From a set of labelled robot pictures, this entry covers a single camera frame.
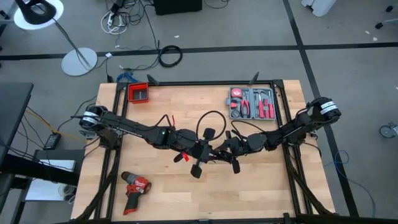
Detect red plastic bin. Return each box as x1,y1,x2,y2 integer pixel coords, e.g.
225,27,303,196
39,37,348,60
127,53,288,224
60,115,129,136
127,82,150,105

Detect black desk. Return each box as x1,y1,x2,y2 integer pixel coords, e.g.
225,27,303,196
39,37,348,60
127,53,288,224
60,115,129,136
0,82,34,160

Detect grey tool case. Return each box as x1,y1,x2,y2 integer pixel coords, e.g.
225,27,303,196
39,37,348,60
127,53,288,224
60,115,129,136
226,86,277,121

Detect office chair base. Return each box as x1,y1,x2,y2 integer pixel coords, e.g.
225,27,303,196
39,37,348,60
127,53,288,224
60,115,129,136
374,4,398,30

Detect white sheet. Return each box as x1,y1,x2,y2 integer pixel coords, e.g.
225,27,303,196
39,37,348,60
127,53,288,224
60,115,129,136
39,159,76,173

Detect grey caster wheel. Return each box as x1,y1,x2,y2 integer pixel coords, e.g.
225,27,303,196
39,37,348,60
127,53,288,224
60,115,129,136
378,122,398,139

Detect coiled black floor cable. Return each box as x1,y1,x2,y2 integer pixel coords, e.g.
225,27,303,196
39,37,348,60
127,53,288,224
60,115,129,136
157,44,184,68

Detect blue floor cable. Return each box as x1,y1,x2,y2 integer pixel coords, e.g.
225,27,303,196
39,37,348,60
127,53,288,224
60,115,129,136
116,71,135,84
323,149,377,219

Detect black cord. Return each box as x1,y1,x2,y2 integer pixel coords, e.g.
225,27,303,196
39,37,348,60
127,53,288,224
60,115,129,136
195,110,228,141

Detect yellow cable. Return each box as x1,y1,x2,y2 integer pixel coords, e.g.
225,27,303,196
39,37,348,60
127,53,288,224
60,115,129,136
24,108,88,142

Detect red-handled hammer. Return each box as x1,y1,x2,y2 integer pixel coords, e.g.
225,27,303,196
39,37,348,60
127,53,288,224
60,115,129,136
254,89,266,119

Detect black equipment box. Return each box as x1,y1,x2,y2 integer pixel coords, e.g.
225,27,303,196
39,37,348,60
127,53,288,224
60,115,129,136
153,0,203,16

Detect ring light floor lamp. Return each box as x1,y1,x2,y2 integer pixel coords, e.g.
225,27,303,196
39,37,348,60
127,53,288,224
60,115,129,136
13,0,99,78

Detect red cordless drill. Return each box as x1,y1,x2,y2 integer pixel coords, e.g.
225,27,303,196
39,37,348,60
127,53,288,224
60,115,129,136
120,170,153,217

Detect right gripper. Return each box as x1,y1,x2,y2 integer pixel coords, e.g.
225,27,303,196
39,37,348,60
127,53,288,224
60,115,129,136
216,130,249,174

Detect red-handled pliers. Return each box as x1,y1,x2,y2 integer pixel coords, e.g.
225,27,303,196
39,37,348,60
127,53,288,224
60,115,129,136
239,99,252,119

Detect black cart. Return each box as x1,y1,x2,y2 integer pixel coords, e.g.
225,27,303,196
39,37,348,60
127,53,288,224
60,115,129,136
0,148,86,224

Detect black power adapter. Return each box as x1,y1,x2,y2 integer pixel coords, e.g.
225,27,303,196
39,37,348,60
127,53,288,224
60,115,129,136
42,133,62,151

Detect white machine base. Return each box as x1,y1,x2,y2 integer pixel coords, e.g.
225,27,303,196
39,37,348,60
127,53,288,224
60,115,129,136
300,0,338,17

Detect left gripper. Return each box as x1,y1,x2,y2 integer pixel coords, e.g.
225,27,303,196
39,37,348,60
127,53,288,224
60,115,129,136
190,127,233,179

